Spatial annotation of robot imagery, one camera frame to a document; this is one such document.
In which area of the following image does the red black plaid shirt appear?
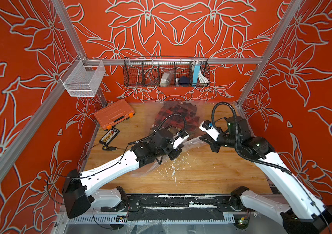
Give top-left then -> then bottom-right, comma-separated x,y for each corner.
150,101 -> 200,133

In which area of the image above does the clear plastic vacuum bag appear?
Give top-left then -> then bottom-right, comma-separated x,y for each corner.
131,101 -> 208,177

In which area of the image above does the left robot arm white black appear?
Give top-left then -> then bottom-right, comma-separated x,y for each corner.
62,137 -> 184,219

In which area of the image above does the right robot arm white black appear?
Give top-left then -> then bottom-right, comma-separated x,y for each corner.
199,117 -> 332,234

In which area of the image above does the black yellow screwdriver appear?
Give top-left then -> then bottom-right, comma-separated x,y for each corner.
102,146 -> 124,151

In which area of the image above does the black screwdriver bit holder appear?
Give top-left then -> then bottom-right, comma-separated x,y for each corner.
99,128 -> 120,146

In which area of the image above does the orange tool case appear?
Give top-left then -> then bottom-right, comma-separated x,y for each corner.
94,99 -> 135,131

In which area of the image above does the dark blue round object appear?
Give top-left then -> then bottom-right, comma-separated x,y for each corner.
178,76 -> 190,87

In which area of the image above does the grey bagged item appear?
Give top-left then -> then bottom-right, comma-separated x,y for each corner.
160,71 -> 173,87

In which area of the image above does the light blue box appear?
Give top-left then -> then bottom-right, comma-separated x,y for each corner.
191,64 -> 200,87

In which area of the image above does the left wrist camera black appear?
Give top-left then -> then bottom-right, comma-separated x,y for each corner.
153,128 -> 190,150

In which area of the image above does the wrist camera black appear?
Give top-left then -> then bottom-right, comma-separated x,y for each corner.
153,128 -> 190,150
199,120 -> 228,144

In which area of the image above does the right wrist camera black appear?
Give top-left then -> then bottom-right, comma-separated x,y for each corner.
199,120 -> 228,144

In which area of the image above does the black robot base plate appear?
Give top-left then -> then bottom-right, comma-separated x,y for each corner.
98,194 -> 252,220

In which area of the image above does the white cable bundle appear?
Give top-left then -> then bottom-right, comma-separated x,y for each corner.
199,68 -> 210,86

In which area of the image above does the black wire wall basket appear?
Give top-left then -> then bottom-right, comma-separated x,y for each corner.
123,56 -> 211,88

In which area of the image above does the white cable duct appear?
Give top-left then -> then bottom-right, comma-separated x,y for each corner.
68,214 -> 236,225

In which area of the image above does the clear plastic wall bin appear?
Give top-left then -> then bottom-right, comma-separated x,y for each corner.
61,60 -> 106,98

